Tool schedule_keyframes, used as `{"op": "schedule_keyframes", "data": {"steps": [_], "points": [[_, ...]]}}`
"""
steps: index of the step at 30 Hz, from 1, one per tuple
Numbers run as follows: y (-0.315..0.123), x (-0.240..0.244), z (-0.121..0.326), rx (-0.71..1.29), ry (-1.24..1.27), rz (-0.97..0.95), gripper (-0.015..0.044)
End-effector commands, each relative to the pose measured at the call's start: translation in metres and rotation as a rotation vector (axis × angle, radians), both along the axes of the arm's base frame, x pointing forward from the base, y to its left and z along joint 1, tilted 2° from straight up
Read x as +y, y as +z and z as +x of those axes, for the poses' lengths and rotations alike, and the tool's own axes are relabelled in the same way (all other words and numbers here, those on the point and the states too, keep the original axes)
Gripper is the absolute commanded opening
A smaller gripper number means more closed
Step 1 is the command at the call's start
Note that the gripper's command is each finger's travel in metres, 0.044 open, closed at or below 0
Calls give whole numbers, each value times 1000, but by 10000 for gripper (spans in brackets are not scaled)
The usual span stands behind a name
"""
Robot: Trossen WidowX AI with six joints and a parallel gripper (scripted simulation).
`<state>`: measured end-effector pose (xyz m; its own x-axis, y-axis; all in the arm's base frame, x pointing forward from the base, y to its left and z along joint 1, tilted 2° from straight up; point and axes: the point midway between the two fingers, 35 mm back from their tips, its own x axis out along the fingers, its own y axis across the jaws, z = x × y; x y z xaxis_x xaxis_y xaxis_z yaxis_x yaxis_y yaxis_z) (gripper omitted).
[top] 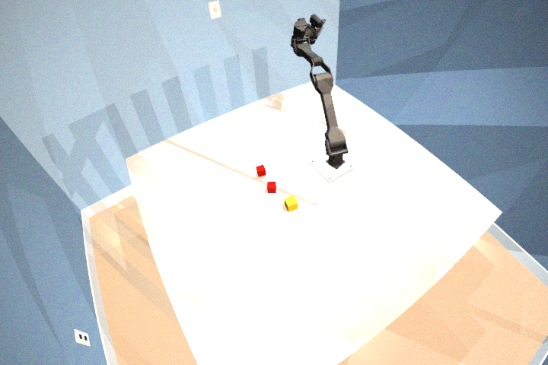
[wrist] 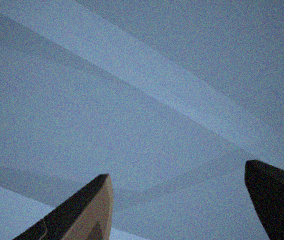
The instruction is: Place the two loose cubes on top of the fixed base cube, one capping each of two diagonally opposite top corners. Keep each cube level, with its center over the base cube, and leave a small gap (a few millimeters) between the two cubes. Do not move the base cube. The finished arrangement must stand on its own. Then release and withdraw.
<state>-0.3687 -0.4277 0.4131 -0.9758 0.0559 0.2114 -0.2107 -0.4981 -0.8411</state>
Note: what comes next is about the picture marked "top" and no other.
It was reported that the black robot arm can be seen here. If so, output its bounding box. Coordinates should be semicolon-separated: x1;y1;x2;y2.
290;18;349;169

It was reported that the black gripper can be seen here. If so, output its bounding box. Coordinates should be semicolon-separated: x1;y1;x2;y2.
305;14;326;45

